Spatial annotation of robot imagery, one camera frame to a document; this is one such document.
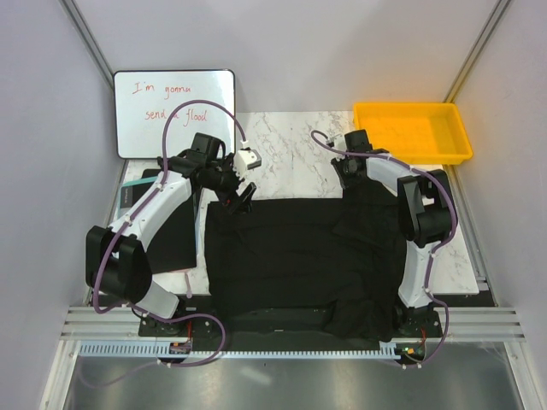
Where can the yellow plastic bin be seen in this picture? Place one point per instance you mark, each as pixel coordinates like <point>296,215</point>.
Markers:
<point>420,133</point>

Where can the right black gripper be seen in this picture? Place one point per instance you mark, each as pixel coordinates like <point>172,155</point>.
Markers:
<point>346,182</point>

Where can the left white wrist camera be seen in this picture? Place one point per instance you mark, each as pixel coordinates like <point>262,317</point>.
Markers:
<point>246,160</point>

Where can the black long sleeve shirt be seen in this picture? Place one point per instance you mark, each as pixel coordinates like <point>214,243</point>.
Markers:
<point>345,253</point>

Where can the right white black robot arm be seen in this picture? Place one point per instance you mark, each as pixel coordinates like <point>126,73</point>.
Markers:
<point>426,212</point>

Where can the aluminium frame rail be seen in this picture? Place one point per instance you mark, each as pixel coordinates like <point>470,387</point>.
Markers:
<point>466,325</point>

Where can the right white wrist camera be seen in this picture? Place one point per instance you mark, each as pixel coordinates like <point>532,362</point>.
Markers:
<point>333,140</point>

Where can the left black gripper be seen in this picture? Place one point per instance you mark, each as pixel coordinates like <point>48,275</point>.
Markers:
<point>228,199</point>

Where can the teal and white packaging board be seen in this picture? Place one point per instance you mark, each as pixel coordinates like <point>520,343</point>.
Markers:
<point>131,192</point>

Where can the white slotted cable duct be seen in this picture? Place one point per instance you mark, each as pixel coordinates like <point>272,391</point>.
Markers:
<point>177,350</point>

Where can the white whiteboard with red writing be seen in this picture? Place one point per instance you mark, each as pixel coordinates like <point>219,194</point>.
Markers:
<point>197,100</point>

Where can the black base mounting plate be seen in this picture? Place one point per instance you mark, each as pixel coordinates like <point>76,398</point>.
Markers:
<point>289,328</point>

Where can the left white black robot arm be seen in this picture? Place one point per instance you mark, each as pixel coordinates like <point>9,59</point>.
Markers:
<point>116,261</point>

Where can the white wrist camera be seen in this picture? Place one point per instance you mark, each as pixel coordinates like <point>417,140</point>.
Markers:
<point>333,140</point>
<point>246,160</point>

